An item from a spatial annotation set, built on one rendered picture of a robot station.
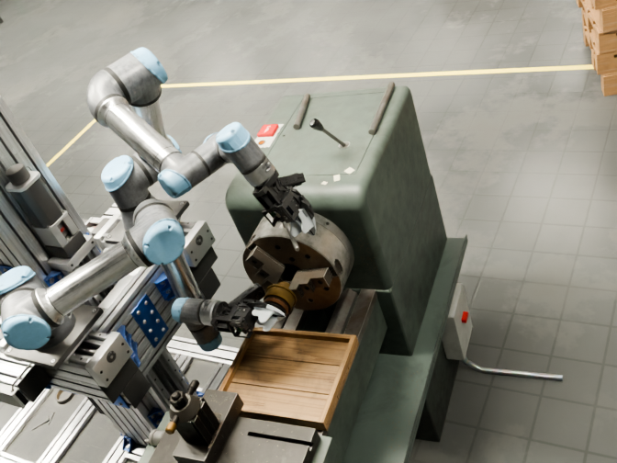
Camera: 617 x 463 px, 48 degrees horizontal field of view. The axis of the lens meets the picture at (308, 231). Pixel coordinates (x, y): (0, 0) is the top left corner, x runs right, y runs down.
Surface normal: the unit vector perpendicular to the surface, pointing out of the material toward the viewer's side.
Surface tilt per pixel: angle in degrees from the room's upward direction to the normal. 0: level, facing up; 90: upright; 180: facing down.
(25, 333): 91
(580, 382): 0
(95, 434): 0
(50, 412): 0
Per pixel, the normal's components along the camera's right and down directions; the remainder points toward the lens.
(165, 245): 0.50, 0.41
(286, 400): -0.29, -0.74
